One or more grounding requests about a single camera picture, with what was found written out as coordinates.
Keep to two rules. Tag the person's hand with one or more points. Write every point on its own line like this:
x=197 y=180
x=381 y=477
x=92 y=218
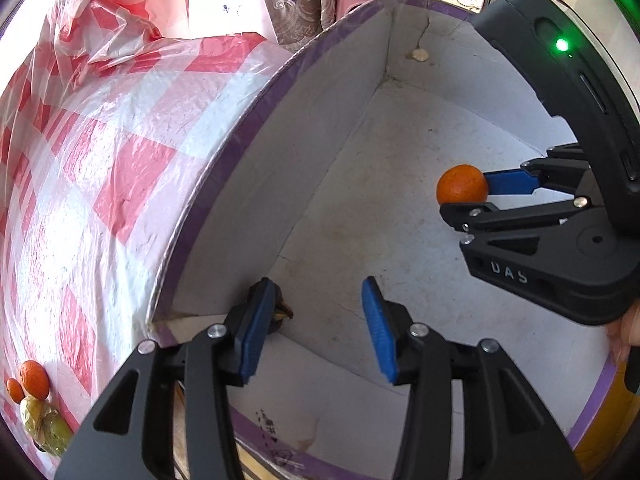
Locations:
x=624 y=334

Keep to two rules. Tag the dark wrinkled fruit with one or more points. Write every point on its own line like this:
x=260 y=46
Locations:
x=281 y=312

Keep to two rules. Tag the red white checkered tablecloth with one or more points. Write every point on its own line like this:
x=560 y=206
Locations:
x=110 y=114

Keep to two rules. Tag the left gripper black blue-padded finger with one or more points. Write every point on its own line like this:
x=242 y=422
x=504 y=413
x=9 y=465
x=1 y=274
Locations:
x=508 y=431
x=128 y=432

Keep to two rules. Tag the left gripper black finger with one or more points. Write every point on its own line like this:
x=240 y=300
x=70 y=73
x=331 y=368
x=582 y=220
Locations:
x=486 y=217

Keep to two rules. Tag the wrapped green fruit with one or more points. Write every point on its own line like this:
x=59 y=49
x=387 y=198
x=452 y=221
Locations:
x=46 y=426

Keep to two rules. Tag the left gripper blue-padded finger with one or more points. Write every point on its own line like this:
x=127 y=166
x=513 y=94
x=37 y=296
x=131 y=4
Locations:
x=561 y=170

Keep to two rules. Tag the purple rimmed white box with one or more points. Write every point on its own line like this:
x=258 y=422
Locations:
x=328 y=178

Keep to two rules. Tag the orange tangerine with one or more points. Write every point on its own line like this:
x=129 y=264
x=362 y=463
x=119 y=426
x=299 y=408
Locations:
x=462 y=184
x=14 y=390

